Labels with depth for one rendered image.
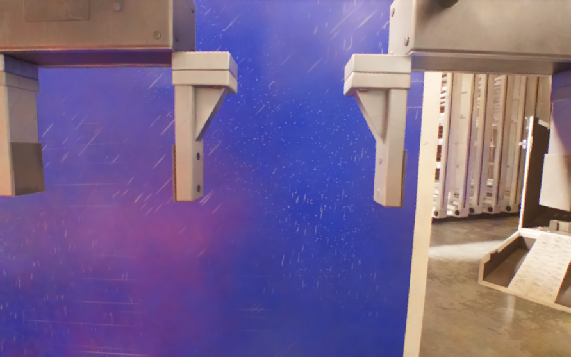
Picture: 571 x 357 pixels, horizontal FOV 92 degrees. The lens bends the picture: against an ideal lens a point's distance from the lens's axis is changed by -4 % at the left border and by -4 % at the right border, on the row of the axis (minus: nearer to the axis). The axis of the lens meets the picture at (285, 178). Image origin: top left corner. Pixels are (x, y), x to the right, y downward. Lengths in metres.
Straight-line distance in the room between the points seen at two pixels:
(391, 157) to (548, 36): 0.12
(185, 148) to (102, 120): 0.37
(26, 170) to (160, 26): 0.15
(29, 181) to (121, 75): 0.30
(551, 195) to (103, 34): 0.34
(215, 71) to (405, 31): 0.13
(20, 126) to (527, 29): 0.36
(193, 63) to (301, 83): 0.27
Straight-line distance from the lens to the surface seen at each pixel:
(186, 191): 0.21
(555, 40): 0.26
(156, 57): 0.24
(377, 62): 0.21
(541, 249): 2.33
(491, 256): 1.98
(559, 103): 0.30
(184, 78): 0.21
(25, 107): 0.30
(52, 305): 0.71
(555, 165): 0.29
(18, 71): 0.29
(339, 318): 0.53
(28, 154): 0.29
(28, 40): 0.26
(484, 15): 0.24
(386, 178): 0.21
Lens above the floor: 0.69
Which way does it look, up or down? 6 degrees down
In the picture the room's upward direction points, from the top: 1 degrees clockwise
